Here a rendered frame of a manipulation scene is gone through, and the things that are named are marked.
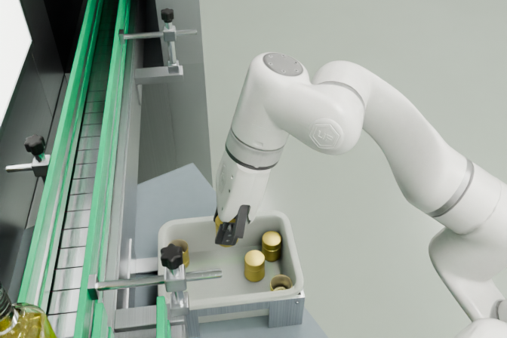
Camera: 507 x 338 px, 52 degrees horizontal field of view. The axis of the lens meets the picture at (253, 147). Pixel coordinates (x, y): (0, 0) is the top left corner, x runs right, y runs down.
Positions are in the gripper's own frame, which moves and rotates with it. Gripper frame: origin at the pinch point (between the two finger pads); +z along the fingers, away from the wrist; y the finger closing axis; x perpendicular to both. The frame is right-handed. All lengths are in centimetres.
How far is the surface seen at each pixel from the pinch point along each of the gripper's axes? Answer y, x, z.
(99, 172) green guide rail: -8.5, -19.5, 0.6
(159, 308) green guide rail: 16.2, -9.9, -2.0
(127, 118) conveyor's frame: -33.6, -16.0, 9.0
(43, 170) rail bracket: -10.8, -28.0, 3.8
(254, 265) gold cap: 0.2, 6.8, 9.1
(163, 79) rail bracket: -51, -9, 10
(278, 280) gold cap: 2.7, 10.7, 9.3
